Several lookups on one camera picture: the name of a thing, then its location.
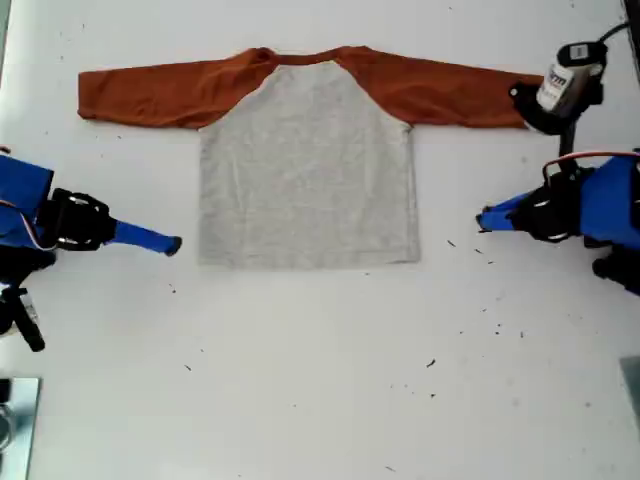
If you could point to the grey t-shirt with brown sleeves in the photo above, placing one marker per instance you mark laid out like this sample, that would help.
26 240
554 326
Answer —
305 170

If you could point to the black clamp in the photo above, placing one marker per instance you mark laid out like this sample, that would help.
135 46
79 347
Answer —
4 390

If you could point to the shiny steel plate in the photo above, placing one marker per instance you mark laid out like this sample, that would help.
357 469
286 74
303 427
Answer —
22 435

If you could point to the black camera stalk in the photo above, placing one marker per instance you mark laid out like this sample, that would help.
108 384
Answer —
30 325
542 122

